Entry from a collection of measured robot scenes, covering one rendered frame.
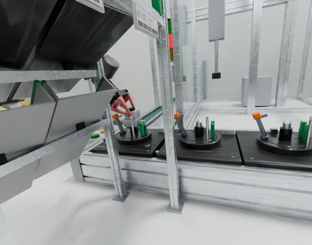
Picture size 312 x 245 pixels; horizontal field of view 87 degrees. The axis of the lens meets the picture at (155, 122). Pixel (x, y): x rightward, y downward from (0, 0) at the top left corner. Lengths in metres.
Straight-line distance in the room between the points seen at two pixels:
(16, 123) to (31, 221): 0.40
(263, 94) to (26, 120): 1.57
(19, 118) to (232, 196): 0.46
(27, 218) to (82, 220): 0.17
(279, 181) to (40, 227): 0.59
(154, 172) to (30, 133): 0.33
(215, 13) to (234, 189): 1.35
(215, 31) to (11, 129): 1.47
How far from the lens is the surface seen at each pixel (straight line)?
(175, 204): 0.48
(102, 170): 0.60
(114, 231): 0.48
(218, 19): 1.58
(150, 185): 0.53
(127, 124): 0.64
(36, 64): 0.35
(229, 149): 0.55
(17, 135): 0.29
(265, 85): 1.63
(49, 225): 0.58
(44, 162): 0.46
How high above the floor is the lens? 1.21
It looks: 16 degrees down
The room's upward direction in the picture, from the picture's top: 6 degrees counter-clockwise
